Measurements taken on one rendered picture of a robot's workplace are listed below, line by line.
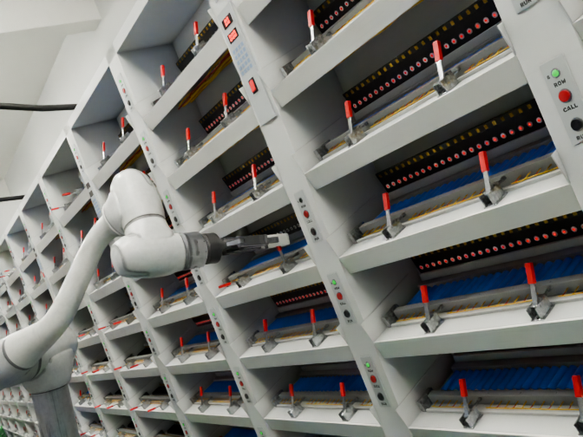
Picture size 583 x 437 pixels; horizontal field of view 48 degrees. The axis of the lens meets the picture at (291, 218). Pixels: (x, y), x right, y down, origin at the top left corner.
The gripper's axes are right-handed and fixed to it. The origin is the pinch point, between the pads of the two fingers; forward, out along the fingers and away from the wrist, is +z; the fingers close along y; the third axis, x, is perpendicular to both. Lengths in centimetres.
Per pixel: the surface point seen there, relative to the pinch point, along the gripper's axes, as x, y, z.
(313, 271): -10.4, 13.3, 1.3
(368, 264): -12.1, 33.4, 2.4
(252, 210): 9.2, -3.0, -3.3
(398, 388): -39.8, 25.2, 9.7
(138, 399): -43, -184, 12
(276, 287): -11.3, -7.0, 1.8
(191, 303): -8, -68, 2
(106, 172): 48, -96, -13
